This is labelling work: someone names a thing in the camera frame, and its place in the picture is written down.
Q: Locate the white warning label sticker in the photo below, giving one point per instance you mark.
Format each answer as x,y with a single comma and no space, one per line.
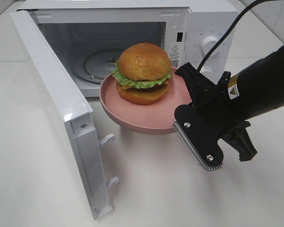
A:
174,54

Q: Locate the white microwave oven body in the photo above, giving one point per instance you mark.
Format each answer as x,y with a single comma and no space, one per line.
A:
66,23

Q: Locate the burger with lettuce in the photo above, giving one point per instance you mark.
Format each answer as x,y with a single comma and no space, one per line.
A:
142,74

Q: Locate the white lower timer knob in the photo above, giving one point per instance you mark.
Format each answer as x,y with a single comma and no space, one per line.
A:
207,72

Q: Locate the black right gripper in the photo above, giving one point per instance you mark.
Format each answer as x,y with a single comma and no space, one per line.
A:
211,102

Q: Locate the pink round plate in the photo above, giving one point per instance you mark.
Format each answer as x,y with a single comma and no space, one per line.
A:
153,119

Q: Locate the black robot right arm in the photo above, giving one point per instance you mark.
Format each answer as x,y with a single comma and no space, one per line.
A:
259,88

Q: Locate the white upper power knob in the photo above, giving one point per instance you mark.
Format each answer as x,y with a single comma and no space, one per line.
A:
208,43

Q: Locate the glass microwave turntable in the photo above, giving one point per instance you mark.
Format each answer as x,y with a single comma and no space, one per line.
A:
93,62

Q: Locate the white microwave door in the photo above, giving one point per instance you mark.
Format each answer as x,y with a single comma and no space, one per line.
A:
69,112

